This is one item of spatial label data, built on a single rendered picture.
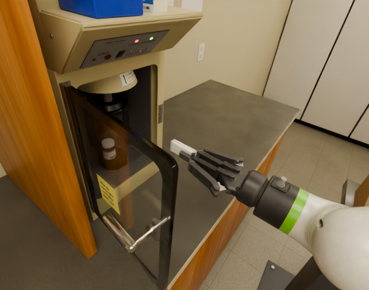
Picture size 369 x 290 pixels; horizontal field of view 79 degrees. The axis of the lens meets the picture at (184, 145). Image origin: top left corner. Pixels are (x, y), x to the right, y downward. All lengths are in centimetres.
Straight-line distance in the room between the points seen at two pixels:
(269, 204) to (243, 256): 142
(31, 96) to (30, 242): 51
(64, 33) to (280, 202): 46
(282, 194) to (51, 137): 42
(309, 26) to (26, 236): 327
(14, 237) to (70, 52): 58
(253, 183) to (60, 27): 43
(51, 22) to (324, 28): 312
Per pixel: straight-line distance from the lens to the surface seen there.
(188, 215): 78
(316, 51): 338
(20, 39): 38
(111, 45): 46
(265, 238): 200
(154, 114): 79
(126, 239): 43
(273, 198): 46
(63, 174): 49
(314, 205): 47
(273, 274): 186
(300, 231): 47
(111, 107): 70
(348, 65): 337
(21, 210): 90
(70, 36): 42
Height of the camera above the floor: 157
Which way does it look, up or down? 37 degrees down
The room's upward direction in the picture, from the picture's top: 6 degrees clockwise
